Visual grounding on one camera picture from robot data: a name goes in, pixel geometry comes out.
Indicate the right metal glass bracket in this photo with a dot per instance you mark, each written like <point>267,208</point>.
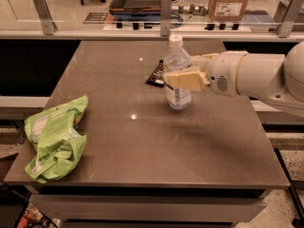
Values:
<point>286,25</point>

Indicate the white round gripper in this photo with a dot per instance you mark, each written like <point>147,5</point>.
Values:
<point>221,71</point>

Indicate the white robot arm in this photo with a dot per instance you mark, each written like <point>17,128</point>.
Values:
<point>275,79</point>

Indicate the middle metal glass bracket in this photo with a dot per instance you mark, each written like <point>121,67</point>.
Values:
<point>165,17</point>

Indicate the grey tray bin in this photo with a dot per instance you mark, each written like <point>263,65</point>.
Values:
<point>135,6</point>

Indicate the green crumpled snack bag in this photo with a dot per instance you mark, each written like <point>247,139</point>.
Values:
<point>56,141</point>

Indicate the brown cardboard box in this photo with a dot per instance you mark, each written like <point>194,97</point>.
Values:
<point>226,10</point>

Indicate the black snack packet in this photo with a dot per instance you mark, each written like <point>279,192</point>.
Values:
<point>157,76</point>

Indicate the clear blue plastic bottle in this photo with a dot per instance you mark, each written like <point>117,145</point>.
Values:
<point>177,58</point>

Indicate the metal glass bracket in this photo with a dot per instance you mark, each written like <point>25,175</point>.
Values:
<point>286,25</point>
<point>47,23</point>
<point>165,17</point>

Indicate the left metal glass bracket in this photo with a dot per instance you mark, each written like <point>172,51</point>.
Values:
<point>47,23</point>

